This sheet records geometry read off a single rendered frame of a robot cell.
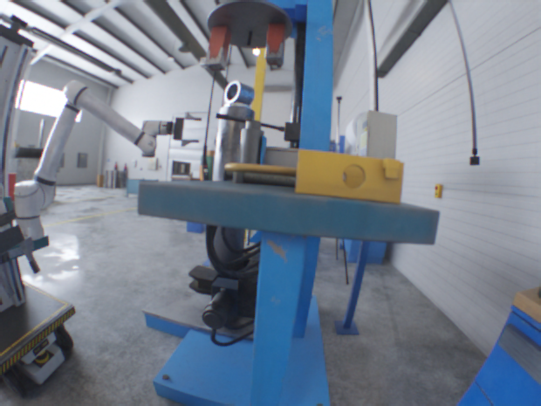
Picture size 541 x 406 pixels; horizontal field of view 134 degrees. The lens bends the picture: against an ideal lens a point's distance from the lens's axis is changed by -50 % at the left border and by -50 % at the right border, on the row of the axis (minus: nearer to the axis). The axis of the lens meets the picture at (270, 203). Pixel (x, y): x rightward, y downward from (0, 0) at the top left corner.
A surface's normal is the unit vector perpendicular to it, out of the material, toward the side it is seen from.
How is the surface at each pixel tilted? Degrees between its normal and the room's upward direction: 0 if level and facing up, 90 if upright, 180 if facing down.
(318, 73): 90
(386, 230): 90
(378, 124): 90
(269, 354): 90
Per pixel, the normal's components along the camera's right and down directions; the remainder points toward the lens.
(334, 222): -0.11, 0.09
